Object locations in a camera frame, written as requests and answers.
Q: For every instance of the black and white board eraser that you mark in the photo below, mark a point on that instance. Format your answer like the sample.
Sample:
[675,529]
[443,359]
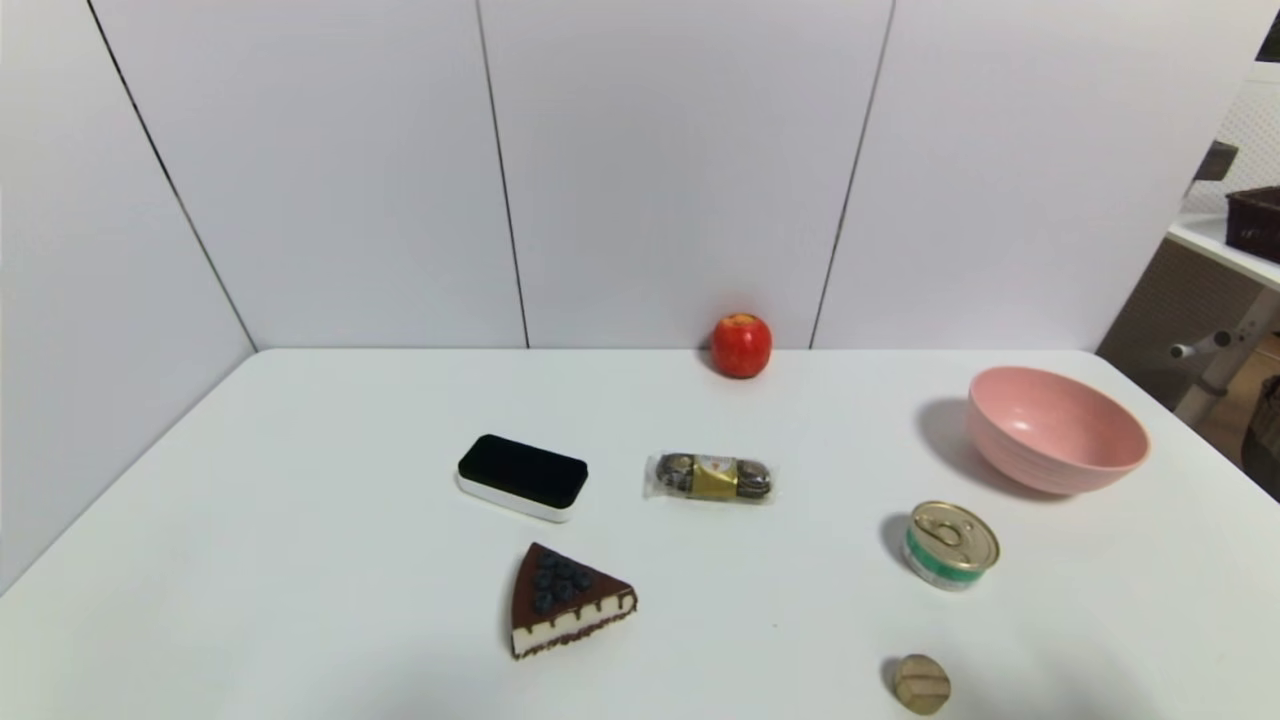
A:
[523,472]

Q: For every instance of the pink bowl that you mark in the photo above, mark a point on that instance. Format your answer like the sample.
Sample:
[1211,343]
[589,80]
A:
[1050,440]

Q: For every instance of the red apple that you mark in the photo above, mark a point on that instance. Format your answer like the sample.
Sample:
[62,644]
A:
[741,346]

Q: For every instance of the wrapped chocolate balls pack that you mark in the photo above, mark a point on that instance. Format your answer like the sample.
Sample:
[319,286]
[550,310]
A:
[712,478]

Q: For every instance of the blueberry chocolate cake slice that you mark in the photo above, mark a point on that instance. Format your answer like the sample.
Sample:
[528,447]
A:
[560,600]

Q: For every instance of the green tin can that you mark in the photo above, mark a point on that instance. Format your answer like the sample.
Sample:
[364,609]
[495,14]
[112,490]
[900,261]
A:
[950,550]

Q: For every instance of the brown walnut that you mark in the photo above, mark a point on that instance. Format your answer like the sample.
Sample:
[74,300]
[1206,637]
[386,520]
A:
[921,684]

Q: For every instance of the brown perforated panel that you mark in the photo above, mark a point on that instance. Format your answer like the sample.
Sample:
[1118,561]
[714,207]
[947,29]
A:
[1160,310]

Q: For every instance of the white side table top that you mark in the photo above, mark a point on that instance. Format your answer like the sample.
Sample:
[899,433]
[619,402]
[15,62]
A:
[1215,240]

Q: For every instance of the dark grey block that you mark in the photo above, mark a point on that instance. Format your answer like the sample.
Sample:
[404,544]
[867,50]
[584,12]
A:
[1215,160]

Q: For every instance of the dark brown basket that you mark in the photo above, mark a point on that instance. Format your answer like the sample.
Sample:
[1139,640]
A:
[1256,222]

